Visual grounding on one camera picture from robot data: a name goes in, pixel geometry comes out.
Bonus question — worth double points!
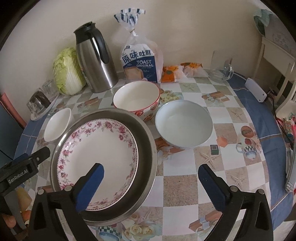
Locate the strawberry print bowl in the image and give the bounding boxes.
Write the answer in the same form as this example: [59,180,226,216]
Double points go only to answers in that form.
[113,82,160,122]

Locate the glass pitcher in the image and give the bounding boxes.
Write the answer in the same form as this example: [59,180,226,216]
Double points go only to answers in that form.
[209,50,234,82]

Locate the chequered printed tablecloth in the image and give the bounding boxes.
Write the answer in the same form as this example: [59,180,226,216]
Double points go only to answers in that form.
[22,70,296,241]

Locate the glass cups on tray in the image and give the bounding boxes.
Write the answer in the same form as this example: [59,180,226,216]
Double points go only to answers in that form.
[30,90,62,121]

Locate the upturned glass cup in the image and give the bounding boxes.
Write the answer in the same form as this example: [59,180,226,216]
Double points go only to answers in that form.
[42,79,58,96]

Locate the napa cabbage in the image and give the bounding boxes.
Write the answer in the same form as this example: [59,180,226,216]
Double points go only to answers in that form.
[53,47,87,95]

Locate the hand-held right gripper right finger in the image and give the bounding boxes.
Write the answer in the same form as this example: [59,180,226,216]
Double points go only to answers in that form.
[198,164,274,241]

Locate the white power strip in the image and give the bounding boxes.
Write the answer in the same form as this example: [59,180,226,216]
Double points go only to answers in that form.
[245,77,266,102]

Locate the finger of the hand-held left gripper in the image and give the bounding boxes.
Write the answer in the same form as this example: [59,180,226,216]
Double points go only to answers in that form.
[23,147,51,171]

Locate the green and white cloth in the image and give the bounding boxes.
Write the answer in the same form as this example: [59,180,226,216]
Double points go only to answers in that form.
[253,9,296,55]

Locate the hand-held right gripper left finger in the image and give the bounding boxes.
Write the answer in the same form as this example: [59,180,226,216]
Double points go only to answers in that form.
[29,163,104,241]

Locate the white wooden chair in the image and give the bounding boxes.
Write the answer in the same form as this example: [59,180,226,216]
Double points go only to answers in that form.
[252,36,296,121]

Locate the round plate pink floral rim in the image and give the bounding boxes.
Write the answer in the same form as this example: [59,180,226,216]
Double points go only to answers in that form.
[57,119,140,204]

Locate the glass teapot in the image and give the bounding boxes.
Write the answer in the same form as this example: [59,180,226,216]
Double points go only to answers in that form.
[29,91,50,117]

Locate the colourful small packets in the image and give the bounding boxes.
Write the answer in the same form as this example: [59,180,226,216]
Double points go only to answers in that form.
[279,116,296,142]

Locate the stainless steel thermos jug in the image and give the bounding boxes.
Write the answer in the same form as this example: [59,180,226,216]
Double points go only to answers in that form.
[73,22,119,93]

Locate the toast bread bag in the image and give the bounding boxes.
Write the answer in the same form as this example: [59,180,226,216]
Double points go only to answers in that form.
[114,8,163,84]

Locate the clear orange snack packet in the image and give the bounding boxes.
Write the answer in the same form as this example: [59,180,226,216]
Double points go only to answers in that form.
[180,62,208,78]

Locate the plain white square bowl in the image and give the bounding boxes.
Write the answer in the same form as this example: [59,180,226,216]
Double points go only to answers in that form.
[44,108,72,143]

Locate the large stainless steel basin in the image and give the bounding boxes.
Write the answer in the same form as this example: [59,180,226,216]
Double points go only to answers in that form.
[50,108,158,226]

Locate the small floral white bowl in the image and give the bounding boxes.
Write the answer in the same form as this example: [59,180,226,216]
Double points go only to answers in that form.
[155,100,213,150]

